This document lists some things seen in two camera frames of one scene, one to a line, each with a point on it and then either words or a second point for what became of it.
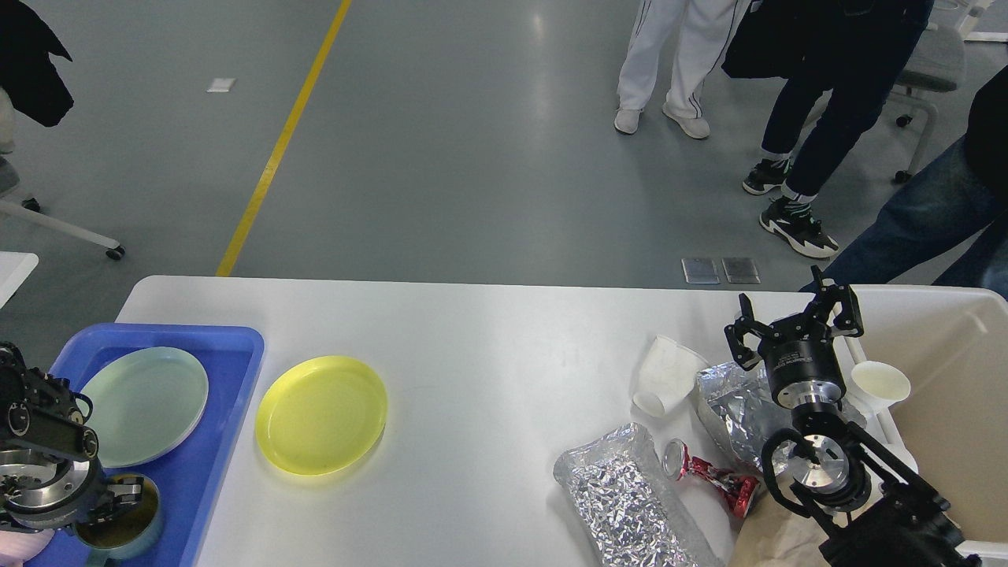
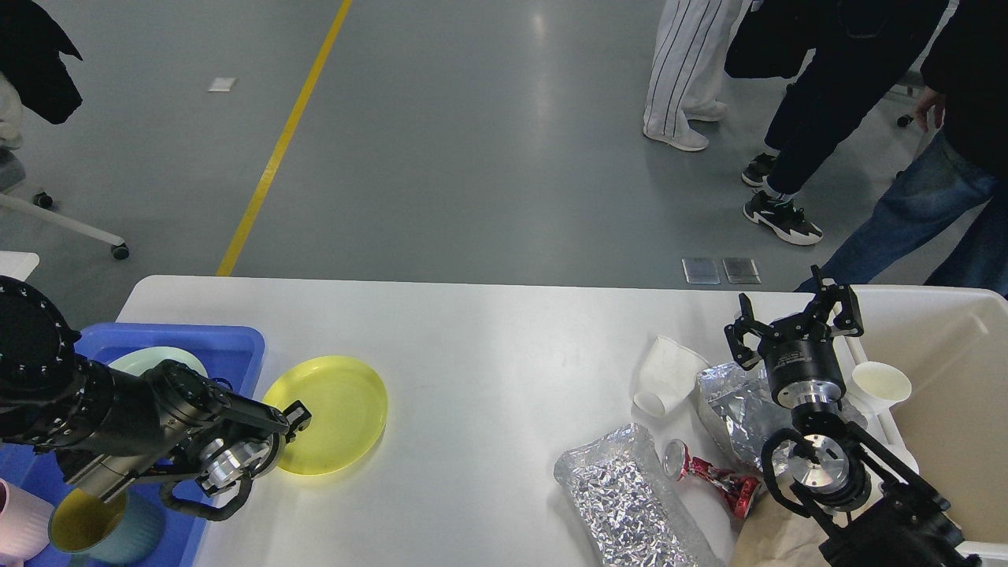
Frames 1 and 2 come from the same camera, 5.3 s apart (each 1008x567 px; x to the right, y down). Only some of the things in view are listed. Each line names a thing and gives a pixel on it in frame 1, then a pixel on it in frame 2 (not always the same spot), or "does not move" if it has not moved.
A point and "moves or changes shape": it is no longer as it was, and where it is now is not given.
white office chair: x=937 y=64 to x=896 y=120
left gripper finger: x=116 y=506 to x=271 y=460
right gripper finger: x=747 y=358 does not move
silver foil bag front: x=624 y=505 does not move
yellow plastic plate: x=321 y=416 does not move
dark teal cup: x=127 y=521 moves or changes shape
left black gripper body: x=88 y=502 to x=239 y=444
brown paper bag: x=774 y=535 does not move
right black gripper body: x=802 y=363 does not move
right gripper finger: x=849 y=320 does not move
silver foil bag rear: x=739 y=400 does not move
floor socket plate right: x=741 y=270 does not move
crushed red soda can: x=739 y=491 does not move
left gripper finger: x=128 y=489 to x=298 y=416
